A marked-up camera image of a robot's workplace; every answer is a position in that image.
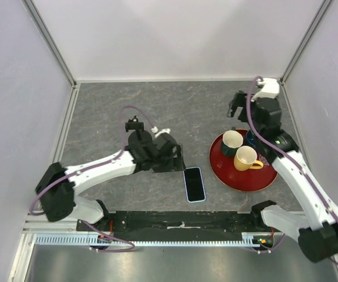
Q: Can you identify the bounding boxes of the black phone stand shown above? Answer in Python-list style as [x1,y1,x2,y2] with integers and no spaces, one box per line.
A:
[125,116,152,147]

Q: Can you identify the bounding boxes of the phone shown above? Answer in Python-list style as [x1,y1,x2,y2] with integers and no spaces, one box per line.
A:
[183,167,206,203]

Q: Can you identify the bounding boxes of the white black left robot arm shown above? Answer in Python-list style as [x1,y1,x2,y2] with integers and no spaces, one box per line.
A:
[35,129,185,231]

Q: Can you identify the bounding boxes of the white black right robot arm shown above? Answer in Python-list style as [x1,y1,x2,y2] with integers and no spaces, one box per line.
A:
[227,91,338,263]

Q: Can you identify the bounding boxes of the green mug cream inside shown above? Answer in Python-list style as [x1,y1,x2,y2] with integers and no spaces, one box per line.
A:
[220,127,243,157]

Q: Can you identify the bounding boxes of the dark blue cup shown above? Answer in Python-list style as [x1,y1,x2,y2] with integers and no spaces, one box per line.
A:
[246,130,256,149]

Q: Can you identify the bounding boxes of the yellow mug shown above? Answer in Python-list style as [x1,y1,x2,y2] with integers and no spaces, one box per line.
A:
[234,146,264,172]

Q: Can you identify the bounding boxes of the red round tray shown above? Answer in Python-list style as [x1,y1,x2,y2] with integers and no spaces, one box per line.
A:
[209,129,277,192]

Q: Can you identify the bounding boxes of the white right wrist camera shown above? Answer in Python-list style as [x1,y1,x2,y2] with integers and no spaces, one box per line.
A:
[250,78,280,102]

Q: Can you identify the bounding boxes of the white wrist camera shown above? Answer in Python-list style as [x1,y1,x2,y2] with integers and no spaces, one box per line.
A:
[250,78,280,102]
[151,126,170,139]

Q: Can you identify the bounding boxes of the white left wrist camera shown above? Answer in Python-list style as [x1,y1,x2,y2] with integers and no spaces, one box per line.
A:
[151,126,170,139]

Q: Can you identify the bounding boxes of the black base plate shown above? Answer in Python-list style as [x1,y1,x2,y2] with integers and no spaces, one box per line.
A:
[76,210,286,242]

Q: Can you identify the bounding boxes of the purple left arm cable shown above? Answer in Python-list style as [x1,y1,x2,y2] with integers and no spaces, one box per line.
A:
[29,105,160,253]

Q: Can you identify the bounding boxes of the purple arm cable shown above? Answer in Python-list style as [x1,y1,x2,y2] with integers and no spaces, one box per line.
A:
[245,76,338,268]
[29,105,160,253]

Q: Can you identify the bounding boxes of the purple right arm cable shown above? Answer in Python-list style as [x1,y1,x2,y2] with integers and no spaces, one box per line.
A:
[245,76,338,268]

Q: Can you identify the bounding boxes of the slotted cable duct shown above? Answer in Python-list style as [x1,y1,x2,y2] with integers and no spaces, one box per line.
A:
[35,234,261,247]

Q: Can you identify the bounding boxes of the aluminium frame post right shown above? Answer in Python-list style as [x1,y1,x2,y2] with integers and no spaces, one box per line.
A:
[280,0,334,86]

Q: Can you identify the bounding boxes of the aluminium frame post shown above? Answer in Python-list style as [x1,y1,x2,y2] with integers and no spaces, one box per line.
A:
[22,0,77,88]
[280,0,334,86]

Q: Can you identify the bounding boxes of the aluminium front rail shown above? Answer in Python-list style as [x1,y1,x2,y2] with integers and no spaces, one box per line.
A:
[21,210,338,236]

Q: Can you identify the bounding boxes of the aluminium frame post left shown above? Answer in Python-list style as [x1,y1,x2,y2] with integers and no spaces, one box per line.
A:
[22,0,77,88]

